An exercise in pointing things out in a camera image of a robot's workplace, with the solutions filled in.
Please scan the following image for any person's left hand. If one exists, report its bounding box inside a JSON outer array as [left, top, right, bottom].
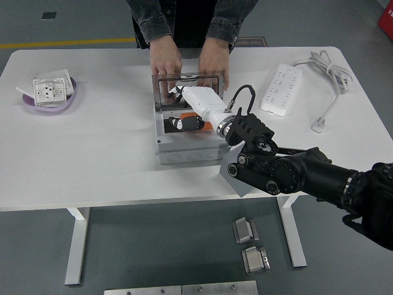
[[198, 38, 231, 92]]

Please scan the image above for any person's right hand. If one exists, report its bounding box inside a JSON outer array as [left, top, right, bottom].
[[149, 34, 182, 77]]

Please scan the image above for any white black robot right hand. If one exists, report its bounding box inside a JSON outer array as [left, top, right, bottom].
[[164, 85, 236, 133]]

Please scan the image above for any orange cylinder object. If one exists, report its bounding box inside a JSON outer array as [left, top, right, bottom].
[[179, 112, 214, 132]]

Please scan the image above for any grey electrical box clear lid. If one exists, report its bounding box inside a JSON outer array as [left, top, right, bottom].
[[151, 69, 233, 166]]

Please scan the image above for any person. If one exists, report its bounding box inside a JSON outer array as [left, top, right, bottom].
[[131, 0, 243, 50]]

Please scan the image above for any dark floor sign orange text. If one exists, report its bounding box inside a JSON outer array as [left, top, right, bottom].
[[232, 36, 268, 49]]

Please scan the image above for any white power strip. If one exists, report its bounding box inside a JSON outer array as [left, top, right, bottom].
[[259, 63, 303, 117]]

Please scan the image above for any yellow floor tape line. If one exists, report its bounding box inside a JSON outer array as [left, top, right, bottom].
[[0, 37, 136, 50]]

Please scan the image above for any grey cube holder block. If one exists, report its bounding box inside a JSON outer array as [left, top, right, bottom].
[[219, 144, 255, 197]]

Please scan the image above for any white socket panel printed back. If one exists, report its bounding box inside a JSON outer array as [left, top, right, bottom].
[[32, 76, 68, 108]]

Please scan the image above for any purple bowl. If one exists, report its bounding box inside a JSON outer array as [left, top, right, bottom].
[[21, 76, 78, 112]]

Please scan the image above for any silver metal block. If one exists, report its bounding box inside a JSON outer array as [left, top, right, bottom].
[[241, 245, 271, 275], [232, 216, 260, 245]]

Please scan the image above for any red sign board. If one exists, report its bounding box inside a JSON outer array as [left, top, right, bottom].
[[377, 6, 393, 37]]

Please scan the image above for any silver metal plate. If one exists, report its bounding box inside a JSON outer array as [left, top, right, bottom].
[[103, 285, 182, 295], [181, 280, 259, 295]]

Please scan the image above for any white power cord with plug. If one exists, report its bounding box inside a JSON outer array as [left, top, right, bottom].
[[290, 50, 354, 133]]

